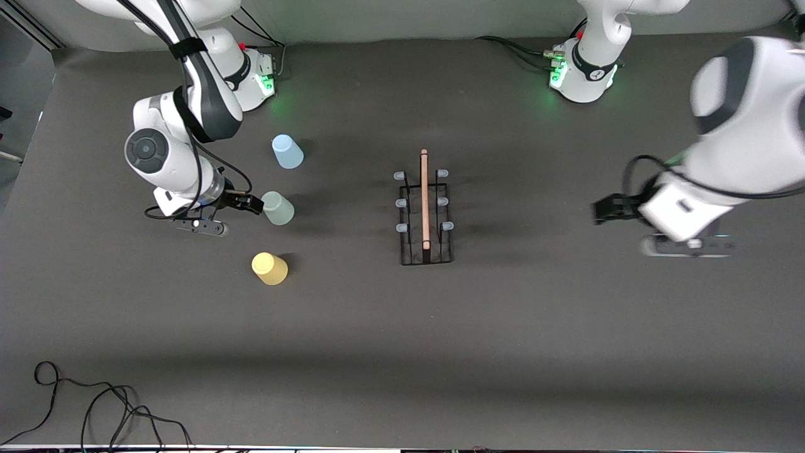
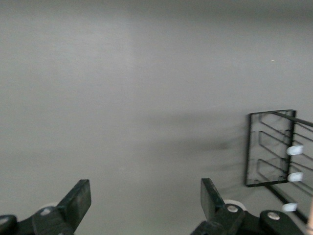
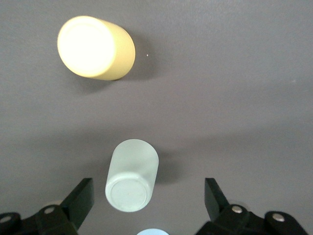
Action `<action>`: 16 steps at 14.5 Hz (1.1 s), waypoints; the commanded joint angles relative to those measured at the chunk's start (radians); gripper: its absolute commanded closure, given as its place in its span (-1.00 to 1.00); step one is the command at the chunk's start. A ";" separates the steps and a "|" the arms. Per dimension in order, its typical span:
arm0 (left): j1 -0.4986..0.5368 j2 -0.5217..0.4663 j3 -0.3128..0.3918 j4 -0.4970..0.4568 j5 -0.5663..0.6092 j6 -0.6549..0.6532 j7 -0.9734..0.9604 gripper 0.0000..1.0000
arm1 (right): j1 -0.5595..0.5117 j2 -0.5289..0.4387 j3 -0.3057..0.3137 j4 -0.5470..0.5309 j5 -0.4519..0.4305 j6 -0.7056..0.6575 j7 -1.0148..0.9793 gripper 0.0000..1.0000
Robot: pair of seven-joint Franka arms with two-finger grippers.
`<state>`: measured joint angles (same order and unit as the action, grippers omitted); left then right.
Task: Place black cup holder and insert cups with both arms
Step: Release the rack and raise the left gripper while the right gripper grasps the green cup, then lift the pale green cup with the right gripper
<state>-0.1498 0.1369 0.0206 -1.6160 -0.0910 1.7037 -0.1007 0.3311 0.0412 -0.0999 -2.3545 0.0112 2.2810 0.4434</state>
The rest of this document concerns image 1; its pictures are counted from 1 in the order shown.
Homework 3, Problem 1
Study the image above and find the light blue plastic cup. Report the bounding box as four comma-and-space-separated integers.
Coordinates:
272, 134, 304, 170

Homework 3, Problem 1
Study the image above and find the black base cable bundle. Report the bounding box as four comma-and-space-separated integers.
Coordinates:
475, 16, 589, 74
231, 13, 287, 81

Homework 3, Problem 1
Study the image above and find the black wire cup holder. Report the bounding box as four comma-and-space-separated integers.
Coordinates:
393, 148, 455, 266

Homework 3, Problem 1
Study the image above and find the yellow plastic cup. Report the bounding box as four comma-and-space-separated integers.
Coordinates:
252, 252, 289, 286

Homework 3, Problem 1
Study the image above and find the loose thin black cable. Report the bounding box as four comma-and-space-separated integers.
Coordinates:
0, 361, 193, 451

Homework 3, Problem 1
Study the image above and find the pale green plastic cup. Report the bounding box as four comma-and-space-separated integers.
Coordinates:
261, 191, 295, 226

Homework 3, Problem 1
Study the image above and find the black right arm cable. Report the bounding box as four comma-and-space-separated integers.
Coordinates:
116, 0, 253, 222

